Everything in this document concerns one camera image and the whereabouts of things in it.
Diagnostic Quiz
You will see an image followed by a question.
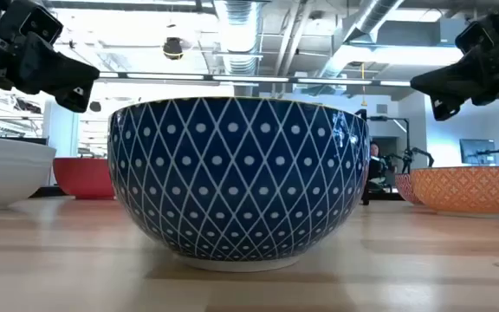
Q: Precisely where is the orange patterned bowl blue inside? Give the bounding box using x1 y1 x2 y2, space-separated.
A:
410 166 499 217

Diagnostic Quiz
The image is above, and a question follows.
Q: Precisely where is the plain red bowl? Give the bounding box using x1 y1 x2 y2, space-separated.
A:
52 157 116 201

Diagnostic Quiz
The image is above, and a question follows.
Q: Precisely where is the white bowl with red base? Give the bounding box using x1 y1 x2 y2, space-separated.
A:
0 135 57 212

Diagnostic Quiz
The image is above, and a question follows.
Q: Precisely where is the navy diamond bowl yellow inside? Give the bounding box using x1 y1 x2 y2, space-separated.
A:
107 95 371 273

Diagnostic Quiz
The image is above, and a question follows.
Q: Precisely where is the black partition panel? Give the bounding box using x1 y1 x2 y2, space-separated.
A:
0 135 49 146

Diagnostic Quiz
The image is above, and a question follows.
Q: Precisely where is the person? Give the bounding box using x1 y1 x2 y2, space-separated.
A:
368 141 390 194

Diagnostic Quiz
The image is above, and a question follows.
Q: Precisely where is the black dome ceiling fixture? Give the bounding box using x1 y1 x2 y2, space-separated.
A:
162 36 185 61

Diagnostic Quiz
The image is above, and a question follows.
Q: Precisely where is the red wave bowl blue-white inside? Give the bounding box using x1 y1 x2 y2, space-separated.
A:
394 172 426 206

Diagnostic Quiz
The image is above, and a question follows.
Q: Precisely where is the long ceiling light bar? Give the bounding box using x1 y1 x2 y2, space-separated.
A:
97 71 412 88

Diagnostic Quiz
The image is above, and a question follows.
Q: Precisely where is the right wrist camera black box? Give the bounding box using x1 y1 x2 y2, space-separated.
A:
455 19 497 55

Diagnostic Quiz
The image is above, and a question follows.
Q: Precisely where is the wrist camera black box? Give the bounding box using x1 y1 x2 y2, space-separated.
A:
0 0 64 45
455 19 497 55

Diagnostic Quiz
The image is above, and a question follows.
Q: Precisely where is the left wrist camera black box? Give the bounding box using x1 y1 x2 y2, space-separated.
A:
0 0 64 45

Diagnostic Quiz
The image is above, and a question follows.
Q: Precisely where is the dark wall monitor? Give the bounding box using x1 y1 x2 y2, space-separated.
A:
459 138 496 166

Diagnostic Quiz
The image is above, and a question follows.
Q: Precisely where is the black background stand frame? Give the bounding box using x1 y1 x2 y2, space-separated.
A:
368 114 411 174

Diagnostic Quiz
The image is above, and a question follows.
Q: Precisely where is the yellow hanging cord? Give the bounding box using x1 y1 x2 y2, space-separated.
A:
360 62 368 107

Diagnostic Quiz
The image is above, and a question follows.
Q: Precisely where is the large grey ventilation duct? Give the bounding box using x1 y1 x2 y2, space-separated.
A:
318 0 406 79

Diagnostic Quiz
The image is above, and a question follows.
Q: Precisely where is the silver spiral ventilation duct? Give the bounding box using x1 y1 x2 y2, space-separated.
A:
214 0 262 77

